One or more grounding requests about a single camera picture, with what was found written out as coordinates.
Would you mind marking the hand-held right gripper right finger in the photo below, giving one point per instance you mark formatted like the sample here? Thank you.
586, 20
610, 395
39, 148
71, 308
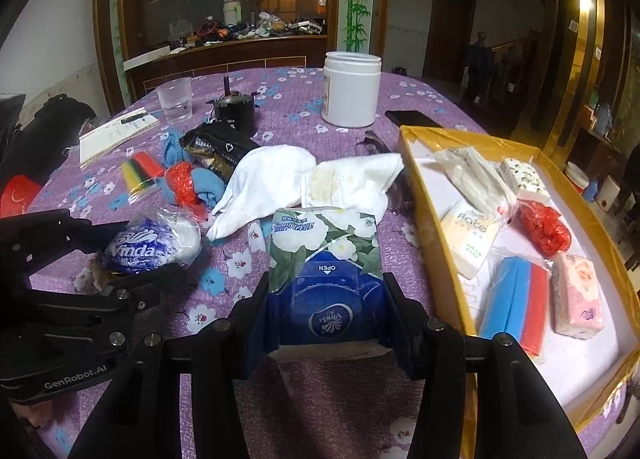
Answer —
400, 344

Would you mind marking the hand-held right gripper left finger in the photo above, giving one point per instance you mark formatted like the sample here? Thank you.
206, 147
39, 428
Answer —
255, 339

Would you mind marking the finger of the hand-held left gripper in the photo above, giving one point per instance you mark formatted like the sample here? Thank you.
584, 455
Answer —
50, 239
125, 296

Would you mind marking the blue white tissue roll pack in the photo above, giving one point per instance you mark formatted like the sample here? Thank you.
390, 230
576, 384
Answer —
150, 244

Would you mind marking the blue floral tissue pack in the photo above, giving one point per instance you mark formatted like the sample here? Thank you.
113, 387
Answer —
325, 259

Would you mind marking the blue red clay pack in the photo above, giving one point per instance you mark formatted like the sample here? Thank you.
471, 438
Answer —
505, 299

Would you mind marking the white facial tissue pack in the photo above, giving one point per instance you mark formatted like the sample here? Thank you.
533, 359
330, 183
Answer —
467, 239

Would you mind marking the red plastic bag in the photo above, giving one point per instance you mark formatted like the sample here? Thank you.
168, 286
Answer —
542, 231
182, 181

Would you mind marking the blue sock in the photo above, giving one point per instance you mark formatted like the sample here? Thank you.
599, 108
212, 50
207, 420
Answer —
210, 186
175, 149

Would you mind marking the yellow cardboard box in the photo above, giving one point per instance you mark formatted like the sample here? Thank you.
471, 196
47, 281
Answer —
575, 369

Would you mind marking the long white tissue pack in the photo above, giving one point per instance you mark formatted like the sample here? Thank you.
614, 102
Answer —
475, 179

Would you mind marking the pink tissue pack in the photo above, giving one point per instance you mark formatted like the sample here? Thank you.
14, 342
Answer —
575, 294

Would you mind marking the lemon print tissue pack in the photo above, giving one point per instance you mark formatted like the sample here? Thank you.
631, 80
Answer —
525, 179

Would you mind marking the red shopping bag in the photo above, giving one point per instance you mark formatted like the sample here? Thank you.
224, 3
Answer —
17, 196

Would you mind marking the multicolor clay pack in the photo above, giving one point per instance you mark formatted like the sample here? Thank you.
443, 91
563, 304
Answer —
140, 171

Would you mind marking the black bag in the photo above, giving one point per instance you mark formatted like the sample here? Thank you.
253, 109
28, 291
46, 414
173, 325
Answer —
50, 124

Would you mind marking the white notebook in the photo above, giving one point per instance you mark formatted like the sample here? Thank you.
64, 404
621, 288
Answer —
115, 134

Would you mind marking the black snack packet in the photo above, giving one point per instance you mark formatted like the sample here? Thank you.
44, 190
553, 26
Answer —
220, 149

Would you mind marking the clear plastic cup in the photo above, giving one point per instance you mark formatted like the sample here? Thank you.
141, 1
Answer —
175, 101

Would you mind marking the black electric motor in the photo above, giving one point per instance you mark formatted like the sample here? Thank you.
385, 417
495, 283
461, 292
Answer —
235, 111

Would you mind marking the black smartphone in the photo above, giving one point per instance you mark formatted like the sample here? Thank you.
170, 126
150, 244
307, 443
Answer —
412, 118

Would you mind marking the red white bucket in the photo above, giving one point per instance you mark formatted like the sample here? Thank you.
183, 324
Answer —
576, 179

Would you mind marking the blue thermos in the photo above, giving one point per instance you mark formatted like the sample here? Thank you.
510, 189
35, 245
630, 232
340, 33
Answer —
591, 191

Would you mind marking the wooden sideboard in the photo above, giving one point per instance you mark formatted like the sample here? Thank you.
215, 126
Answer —
225, 56

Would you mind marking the purple floral tablecloth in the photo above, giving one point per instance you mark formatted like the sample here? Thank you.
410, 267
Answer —
300, 89

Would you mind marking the white plastic jar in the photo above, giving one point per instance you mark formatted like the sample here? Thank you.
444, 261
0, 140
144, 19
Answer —
350, 94

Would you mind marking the pile of sideboard clutter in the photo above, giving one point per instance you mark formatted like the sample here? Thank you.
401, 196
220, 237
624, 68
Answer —
215, 31

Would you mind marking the white kettle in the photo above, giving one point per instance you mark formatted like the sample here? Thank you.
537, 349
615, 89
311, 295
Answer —
231, 14

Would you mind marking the brown wooden door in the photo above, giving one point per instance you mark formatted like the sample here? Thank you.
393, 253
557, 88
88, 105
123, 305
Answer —
447, 34

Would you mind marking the gold black cabinet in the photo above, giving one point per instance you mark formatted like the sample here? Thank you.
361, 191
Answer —
575, 64

